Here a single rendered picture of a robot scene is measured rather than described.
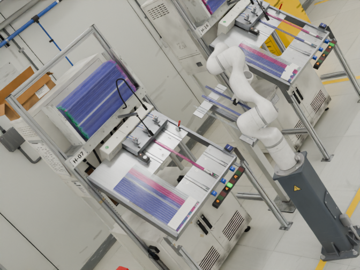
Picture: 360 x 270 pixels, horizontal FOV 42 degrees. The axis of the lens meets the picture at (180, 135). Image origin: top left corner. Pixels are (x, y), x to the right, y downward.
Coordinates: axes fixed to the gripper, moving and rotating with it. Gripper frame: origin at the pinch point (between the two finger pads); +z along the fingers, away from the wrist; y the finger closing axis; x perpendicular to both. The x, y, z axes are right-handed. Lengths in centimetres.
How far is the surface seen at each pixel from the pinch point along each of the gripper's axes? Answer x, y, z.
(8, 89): -127, 91, 3
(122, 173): -31, 89, 11
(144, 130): -37, 57, 6
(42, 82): -111, 75, -1
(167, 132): -26, 46, 10
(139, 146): -32, 70, 5
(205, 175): 15, 60, 4
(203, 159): 6, 50, 5
